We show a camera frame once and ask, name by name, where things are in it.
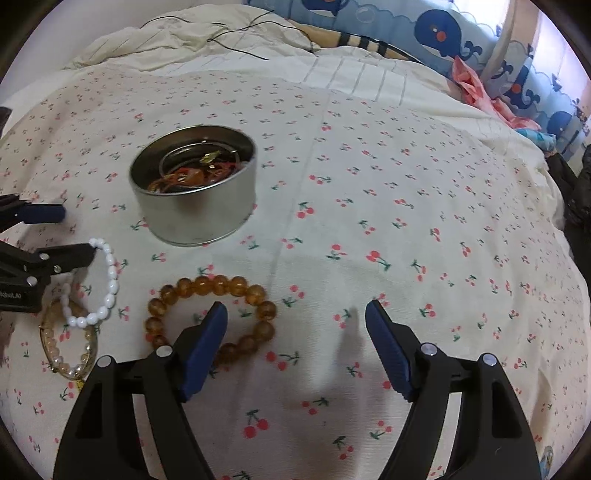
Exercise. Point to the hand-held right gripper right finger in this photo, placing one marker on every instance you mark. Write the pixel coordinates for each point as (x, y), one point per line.
(392, 350)

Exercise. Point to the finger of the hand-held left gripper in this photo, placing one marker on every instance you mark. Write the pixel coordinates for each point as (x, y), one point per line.
(60, 258)
(44, 213)

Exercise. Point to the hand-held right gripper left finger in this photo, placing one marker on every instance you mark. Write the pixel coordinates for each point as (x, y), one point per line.
(205, 350)

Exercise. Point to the round silver tin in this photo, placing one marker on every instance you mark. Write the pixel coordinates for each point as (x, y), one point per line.
(198, 217)

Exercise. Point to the white bed sheet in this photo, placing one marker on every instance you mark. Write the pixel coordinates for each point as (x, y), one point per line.
(27, 99)

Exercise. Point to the clear plastic packet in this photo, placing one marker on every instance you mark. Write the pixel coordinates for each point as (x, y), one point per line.
(546, 461)

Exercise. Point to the cream striped quilt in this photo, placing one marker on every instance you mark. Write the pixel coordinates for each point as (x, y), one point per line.
(161, 41)

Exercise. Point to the black jacket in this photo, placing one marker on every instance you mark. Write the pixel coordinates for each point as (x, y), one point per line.
(579, 194)

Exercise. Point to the light blue cloth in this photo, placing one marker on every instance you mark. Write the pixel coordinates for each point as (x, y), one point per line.
(538, 138)

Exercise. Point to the pink cloth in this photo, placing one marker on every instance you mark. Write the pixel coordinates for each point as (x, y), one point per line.
(471, 83)

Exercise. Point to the tan pillow with dark stripes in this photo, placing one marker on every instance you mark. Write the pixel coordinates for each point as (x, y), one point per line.
(355, 41)

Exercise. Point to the blue whale print curtain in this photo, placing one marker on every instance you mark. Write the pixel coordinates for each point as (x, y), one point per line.
(438, 27)

